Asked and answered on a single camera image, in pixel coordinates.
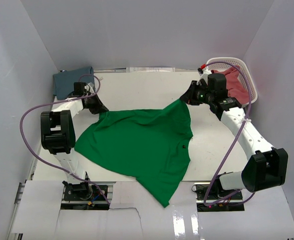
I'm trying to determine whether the folded blue t shirt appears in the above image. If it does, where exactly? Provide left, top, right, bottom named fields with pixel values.
left=53, top=66, right=94, bottom=100

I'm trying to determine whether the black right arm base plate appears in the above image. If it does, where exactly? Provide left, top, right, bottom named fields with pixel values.
left=191, top=181, right=245, bottom=213

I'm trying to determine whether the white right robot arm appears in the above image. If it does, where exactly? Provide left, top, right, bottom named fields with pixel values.
left=180, top=73, right=288, bottom=200

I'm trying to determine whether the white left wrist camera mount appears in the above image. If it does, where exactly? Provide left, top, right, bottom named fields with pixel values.
left=85, top=82, right=96, bottom=95

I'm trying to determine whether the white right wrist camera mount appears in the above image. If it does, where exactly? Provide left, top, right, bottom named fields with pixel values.
left=197, top=64, right=212, bottom=86

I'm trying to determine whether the white paper label strip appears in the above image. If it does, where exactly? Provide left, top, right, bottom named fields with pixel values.
left=126, top=67, right=175, bottom=73

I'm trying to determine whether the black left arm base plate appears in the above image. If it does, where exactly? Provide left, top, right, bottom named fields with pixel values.
left=61, top=181, right=113, bottom=211

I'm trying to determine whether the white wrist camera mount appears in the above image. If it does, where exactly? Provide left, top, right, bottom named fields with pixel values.
left=197, top=64, right=212, bottom=86
left=85, top=82, right=96, bottom=95

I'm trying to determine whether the white paper sheet front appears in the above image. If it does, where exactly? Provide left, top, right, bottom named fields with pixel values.
left=12, top=181, right=294, bottom=240

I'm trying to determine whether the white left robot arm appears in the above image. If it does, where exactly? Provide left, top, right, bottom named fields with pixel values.
left=41, top=82, right=108, bottom=200

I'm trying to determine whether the green t shirt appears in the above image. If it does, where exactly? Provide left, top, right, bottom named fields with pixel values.
left=75, top=99, right=193, bottom=208

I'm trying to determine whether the pink t shirt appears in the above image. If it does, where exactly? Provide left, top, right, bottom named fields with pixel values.
left=211, top=67, right=249, bottom=105

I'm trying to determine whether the white perforated plastic basket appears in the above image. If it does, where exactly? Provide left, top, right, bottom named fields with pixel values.
left=206, top=57, right=258, bottom=104

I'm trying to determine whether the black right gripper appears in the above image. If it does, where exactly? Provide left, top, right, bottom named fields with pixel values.
left=180, top=81, right=214, bottom=106

